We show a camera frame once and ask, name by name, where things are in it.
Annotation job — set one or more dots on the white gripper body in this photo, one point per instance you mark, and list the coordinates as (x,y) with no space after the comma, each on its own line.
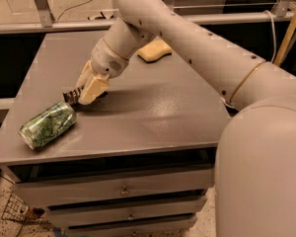
(106,59)

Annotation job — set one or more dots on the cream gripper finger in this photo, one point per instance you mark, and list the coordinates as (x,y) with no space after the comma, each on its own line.
(86,76)
(93,86)

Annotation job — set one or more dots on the black rxbar chocolate bar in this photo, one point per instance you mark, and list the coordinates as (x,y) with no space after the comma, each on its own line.
(72,97)

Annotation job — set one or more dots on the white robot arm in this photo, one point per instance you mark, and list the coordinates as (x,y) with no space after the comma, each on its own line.
(255,172)

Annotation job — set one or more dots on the green soda can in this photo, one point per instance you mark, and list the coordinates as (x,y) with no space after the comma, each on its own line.
(48,125)

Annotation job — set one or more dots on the yellow sponge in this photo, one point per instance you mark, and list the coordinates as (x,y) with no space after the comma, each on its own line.
(154,50)

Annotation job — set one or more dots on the grey drawer cabinet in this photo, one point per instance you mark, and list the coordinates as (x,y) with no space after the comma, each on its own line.
(153,117)

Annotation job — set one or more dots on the top grey drawer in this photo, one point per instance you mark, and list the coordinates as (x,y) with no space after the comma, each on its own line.
(120,185)

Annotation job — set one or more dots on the grey drawer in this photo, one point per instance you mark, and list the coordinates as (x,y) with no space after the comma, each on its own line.
(120,185)
(126,211)
(135,227)

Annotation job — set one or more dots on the middle grey drawer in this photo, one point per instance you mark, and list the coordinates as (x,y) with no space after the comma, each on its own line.
(126,211)

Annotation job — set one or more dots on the bottom grey drawer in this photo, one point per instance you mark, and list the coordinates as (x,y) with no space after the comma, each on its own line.
(135,227)

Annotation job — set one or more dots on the grey metal railing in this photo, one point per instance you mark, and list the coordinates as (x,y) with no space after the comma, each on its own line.
(33,16)

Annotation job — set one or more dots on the metal wire basket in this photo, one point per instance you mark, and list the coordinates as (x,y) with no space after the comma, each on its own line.
(17,211)

